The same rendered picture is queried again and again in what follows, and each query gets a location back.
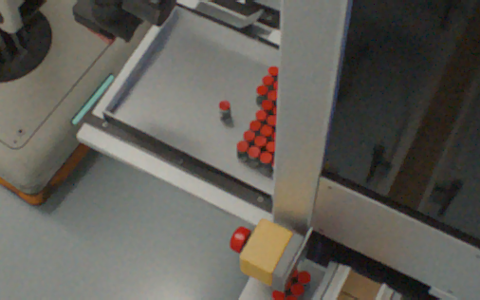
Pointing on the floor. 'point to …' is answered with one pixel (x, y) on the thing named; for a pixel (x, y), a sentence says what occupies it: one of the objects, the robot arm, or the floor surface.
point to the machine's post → (305, 104)
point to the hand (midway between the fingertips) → (111, 39)
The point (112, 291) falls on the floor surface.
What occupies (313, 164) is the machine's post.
